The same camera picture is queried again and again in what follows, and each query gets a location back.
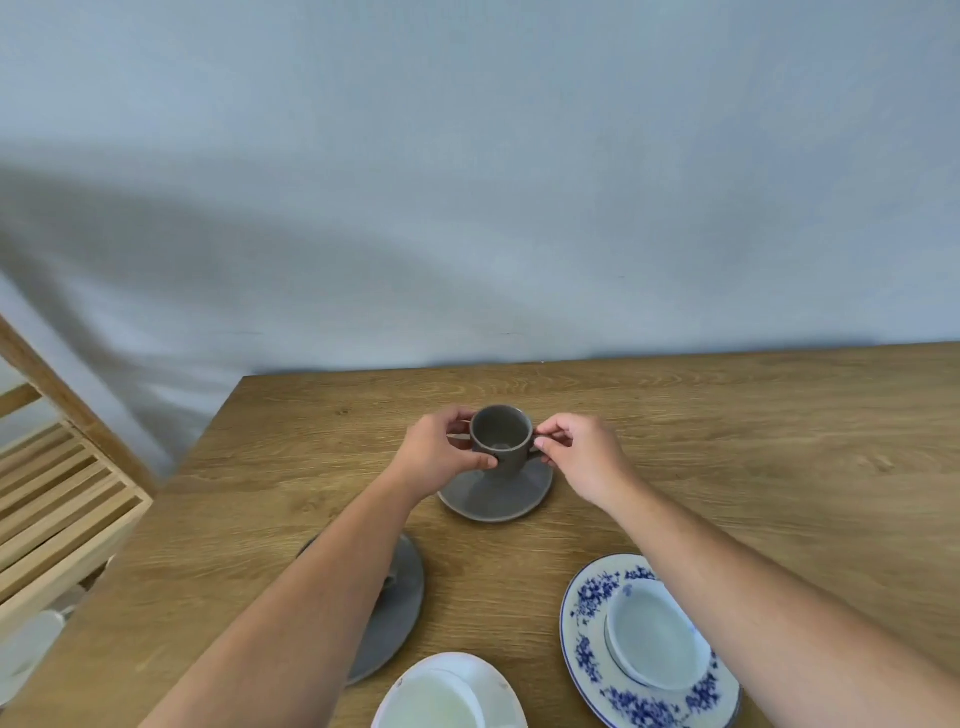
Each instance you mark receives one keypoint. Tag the plain white cup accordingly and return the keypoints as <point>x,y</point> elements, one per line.
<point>431,701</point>

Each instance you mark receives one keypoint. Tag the grey ceramic saucer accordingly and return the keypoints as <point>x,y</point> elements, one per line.
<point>491,499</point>
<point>397,622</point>

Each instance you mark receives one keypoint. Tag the white ceramic bowl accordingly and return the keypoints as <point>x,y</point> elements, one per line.
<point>652,637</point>

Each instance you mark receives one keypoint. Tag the plain white saucer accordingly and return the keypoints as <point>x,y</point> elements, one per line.
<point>499,694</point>

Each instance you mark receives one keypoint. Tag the person's right hand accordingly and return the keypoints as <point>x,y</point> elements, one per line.
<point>592,457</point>

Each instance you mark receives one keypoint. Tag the blue floral white plate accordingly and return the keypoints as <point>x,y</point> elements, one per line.
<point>592,600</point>

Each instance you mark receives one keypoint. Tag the person's right thumb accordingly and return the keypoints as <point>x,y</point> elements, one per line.
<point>551,452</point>

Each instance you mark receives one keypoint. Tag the wooden slatted rack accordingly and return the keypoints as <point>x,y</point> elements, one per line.
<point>52,495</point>

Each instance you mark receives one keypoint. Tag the person's left forearm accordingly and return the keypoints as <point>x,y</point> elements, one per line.
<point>300,615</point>

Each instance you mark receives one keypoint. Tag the grey ceramic cup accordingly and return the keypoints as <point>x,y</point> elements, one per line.
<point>501,439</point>

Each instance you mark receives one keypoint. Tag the person's right forearm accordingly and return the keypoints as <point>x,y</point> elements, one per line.
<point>750,615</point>

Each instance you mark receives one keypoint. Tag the person's left hand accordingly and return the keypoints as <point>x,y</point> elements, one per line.
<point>427,454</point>

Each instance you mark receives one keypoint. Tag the person's left thumb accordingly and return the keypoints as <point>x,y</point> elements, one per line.
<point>478,460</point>

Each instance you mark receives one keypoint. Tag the white object under rack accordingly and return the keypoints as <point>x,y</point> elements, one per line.
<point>30,649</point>

